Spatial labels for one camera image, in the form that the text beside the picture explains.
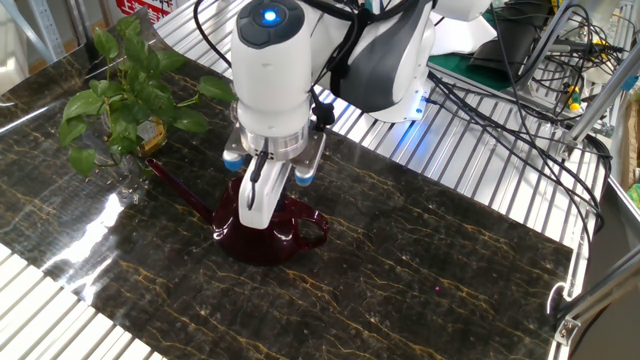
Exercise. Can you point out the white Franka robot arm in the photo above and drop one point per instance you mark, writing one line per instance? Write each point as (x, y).
(272, 85)

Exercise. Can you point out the silver wrist camera blue caps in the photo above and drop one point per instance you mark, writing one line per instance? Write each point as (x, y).
(307, 160)

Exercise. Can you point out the black pouch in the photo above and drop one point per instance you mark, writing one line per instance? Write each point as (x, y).
(505, 45)

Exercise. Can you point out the green leafy plant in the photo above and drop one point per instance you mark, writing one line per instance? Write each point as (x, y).
(140, 95)

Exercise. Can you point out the black marble pattern mat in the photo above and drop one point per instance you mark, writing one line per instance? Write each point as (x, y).
(350, 275)

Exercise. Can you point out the slanted aluminium profile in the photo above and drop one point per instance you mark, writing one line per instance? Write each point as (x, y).
(600, 100)

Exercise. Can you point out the red white sign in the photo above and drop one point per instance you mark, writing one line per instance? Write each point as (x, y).
(145, 7)

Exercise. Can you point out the grey metal shelf bracket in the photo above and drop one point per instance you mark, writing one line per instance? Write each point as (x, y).
(42, 25)

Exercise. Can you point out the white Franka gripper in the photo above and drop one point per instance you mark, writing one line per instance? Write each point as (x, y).
(262, 200)

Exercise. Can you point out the grey metal pole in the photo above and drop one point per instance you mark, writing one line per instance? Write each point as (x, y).
(545, 45)

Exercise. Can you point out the yellow plant pot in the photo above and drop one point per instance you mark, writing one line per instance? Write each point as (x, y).
(152, 137)

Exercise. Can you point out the dark red watering can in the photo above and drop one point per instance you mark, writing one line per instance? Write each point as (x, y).
(270, 245)

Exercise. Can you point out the aluminium profile with bracket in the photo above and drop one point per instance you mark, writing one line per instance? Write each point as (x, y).
(600, 295)

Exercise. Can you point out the green cutting mat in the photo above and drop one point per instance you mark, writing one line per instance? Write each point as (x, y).
(465, 72)

